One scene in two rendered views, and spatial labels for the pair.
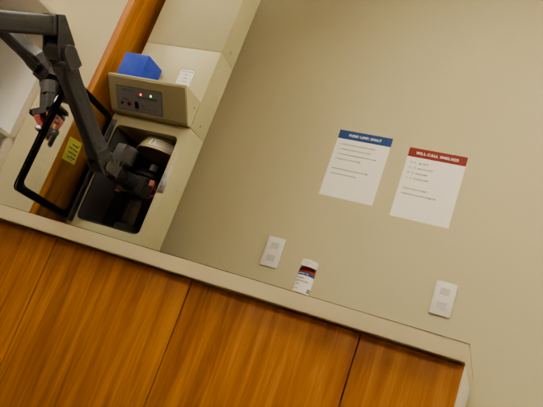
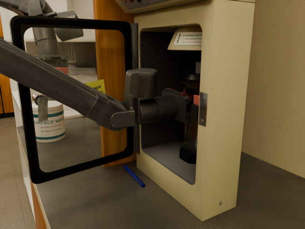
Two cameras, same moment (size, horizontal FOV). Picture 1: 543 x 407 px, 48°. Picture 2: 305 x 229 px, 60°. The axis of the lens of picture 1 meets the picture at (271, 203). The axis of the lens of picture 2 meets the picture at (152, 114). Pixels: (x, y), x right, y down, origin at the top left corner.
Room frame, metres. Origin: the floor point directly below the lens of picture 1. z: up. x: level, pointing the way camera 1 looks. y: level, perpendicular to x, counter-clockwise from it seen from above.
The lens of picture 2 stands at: (1.48, 0.14, 1.33)
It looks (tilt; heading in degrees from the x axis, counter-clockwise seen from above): 15 degrees down; 35
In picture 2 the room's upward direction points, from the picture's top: straight up
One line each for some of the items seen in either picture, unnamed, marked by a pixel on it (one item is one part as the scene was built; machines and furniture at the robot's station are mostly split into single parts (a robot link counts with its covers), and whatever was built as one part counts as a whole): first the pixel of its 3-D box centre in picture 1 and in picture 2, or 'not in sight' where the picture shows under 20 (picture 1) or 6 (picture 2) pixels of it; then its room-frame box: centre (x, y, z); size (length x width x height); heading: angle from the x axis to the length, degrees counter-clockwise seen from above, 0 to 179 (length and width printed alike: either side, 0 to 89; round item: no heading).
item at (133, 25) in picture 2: (91, 167); (135, 92); (2.09, 0.63, 1.19); 0.03 x 0.02 x 0.39; 66
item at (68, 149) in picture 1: (67, 148); (83, 99); (1.94, 0.68, 1.19); 0.30 x 0.01 x 0.40; 163
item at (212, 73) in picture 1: (158, 157); (204, 46); (2.15, 0.44, 1.32); 0.32 x 0.25 x 0.77; 66
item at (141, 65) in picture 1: (139, 72); not in sight; (2.02, 0.59, 1.55); 0.10 x 0.10 x 0.09; 66
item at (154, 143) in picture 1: (162, 150); (202, 38); (2.12, 0.43, 1.34); 0.18 x 0.18 x 0.05
